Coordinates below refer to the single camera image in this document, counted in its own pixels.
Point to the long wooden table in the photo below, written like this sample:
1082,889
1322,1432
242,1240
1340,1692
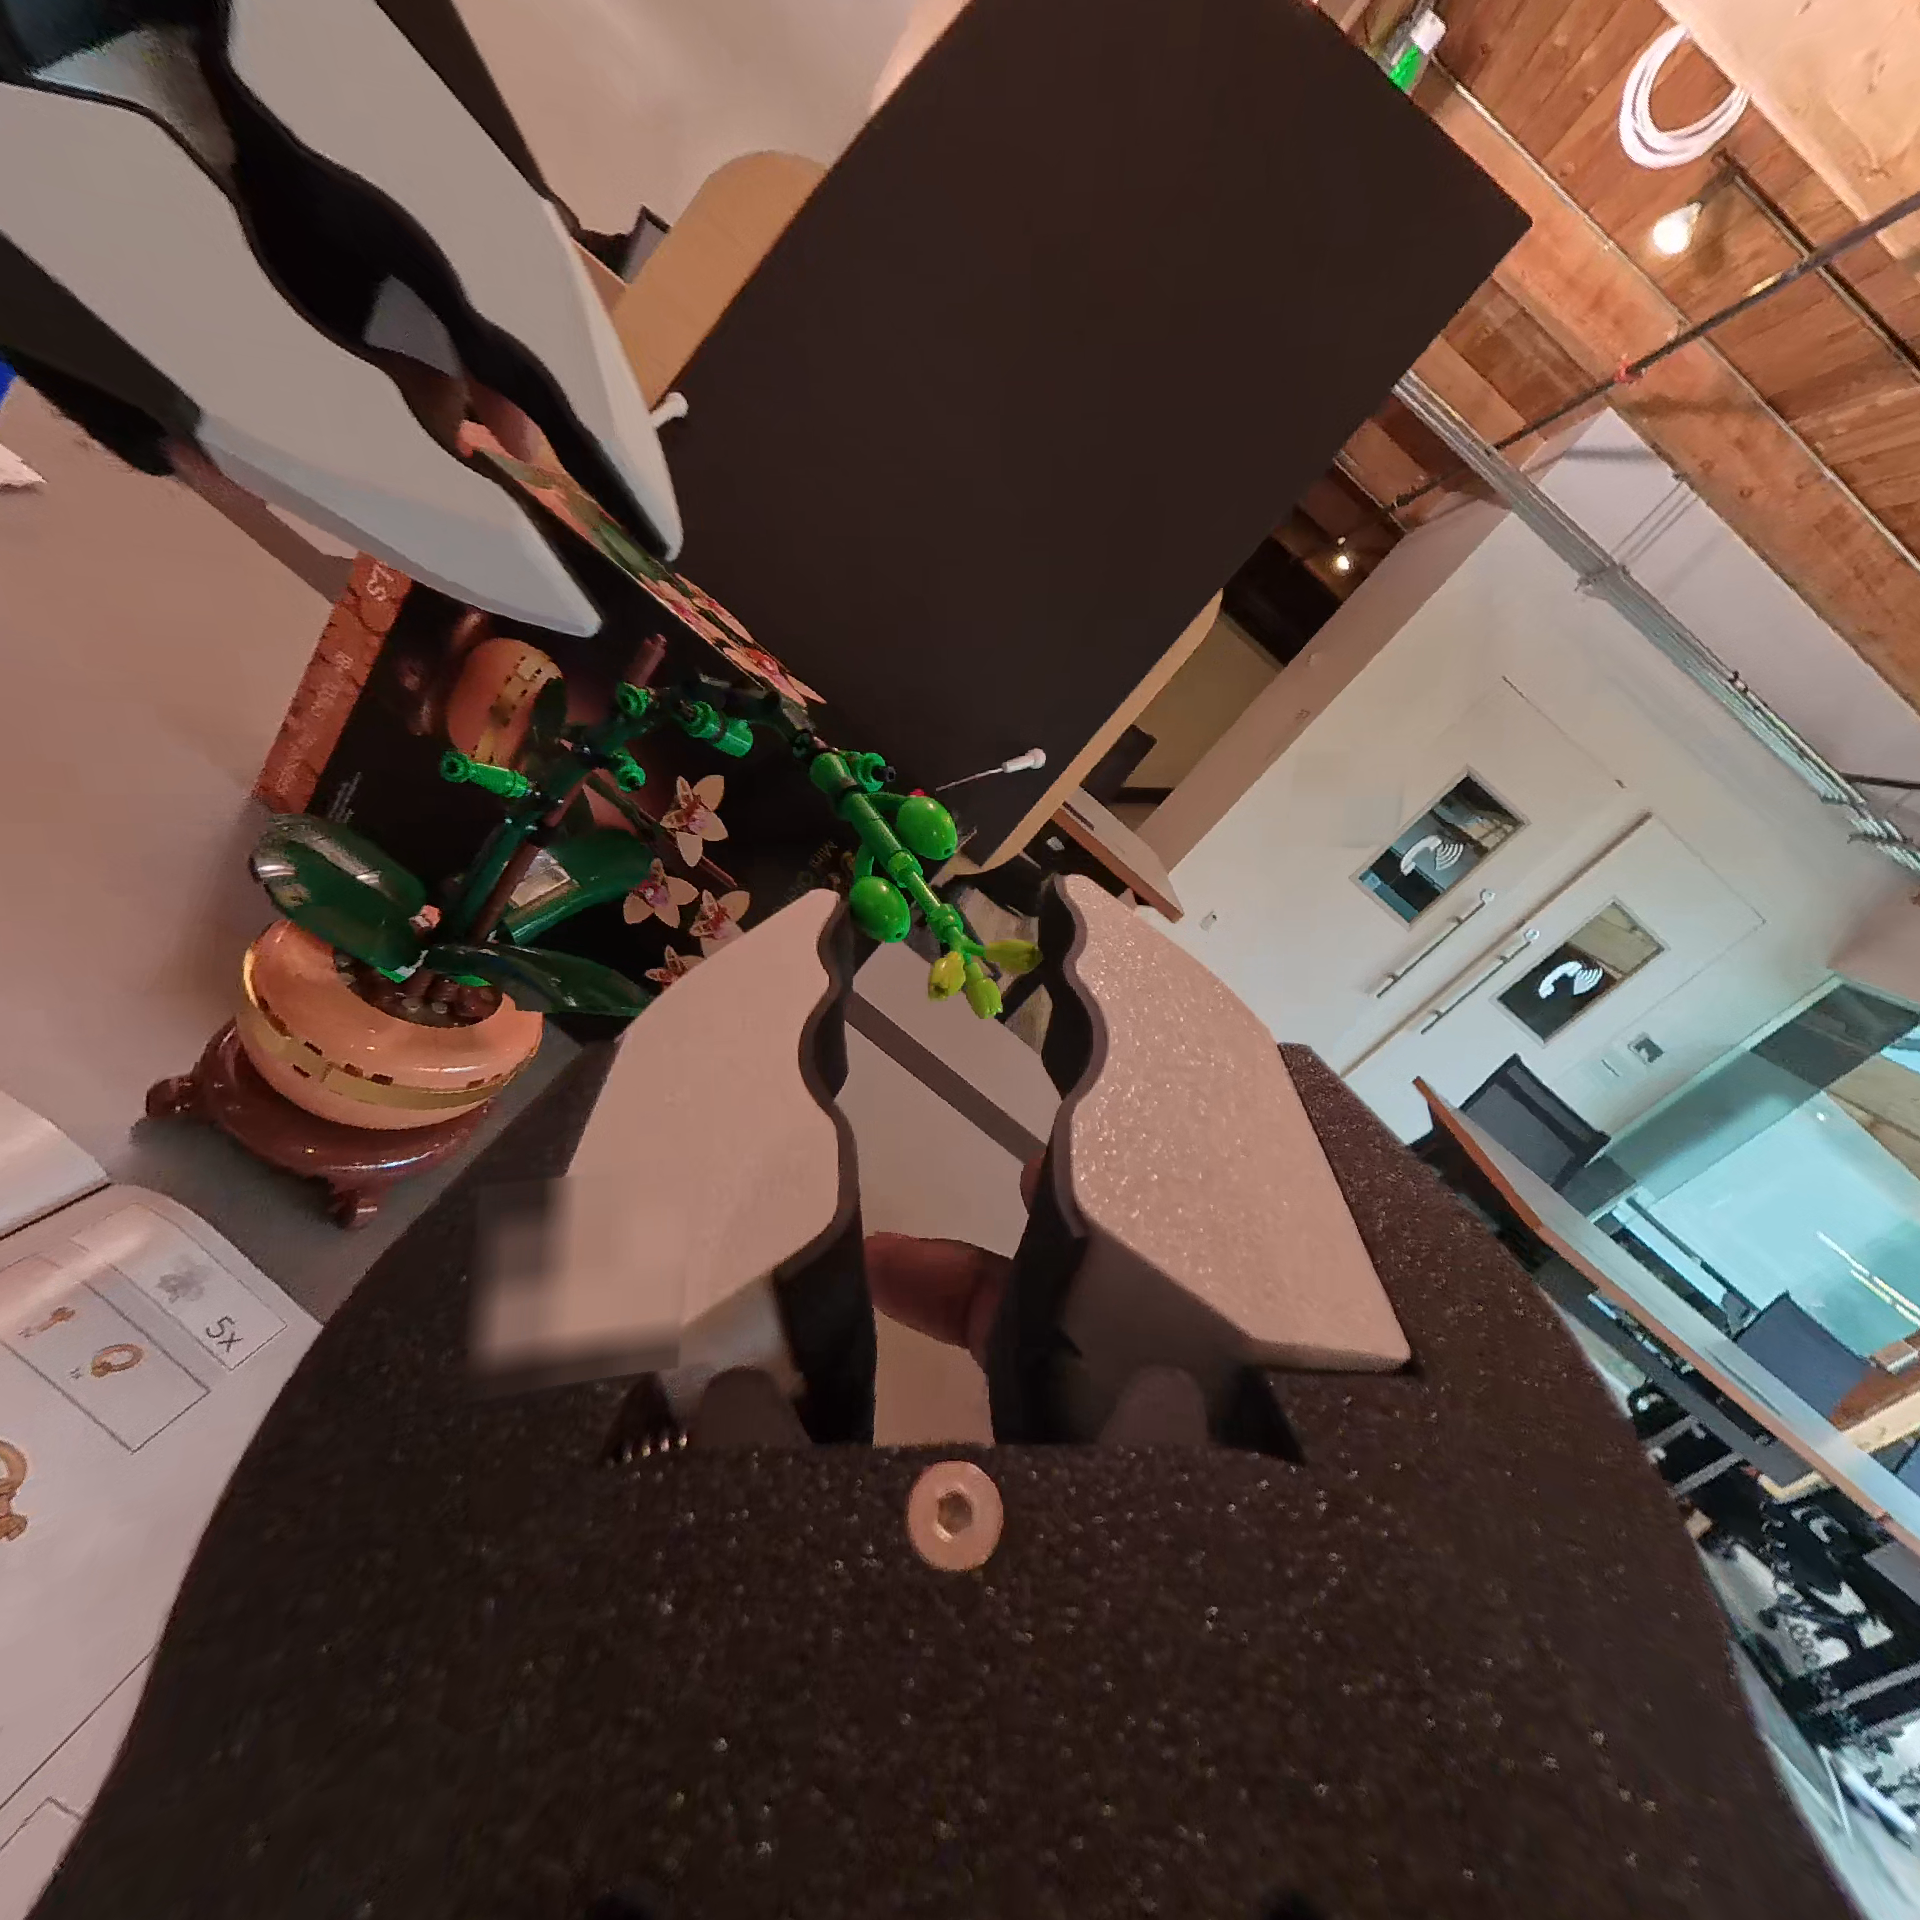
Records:
1682,1322

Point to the glass partition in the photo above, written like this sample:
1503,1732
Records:
1785,1142

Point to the brick orchid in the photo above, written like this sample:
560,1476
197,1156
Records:
376,1049

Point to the ceiling spot lamp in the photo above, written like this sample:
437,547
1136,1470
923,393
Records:
1676,230

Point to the black orchid product box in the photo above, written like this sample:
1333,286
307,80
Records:
403,703

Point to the phone symbol wall sign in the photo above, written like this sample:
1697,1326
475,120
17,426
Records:
1440,846
1577,975

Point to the black divider panel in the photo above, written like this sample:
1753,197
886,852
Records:
1082,376

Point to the green exit sign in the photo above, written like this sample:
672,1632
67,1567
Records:
1410,45

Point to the black ceiling pipe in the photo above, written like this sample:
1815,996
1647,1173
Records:
1770,292

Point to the white instruction booklet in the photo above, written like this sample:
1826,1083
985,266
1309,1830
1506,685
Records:
103,1350

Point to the light wooden table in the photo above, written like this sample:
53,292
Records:
1123,749

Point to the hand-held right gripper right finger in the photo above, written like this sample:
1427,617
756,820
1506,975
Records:
1200,1156

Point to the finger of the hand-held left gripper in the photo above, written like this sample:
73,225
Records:
255,376
480,210

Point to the small brown brick piece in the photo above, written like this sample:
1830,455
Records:
449,410

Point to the grey desk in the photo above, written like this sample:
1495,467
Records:
122,722

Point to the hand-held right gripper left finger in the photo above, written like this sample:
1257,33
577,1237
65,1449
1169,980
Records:
722,1080

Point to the light wooden board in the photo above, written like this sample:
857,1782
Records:
722,255

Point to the white-tipped pin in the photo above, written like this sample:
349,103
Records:
1020,762
670,410

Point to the black office chair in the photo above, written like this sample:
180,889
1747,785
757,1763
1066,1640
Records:
1529,1125

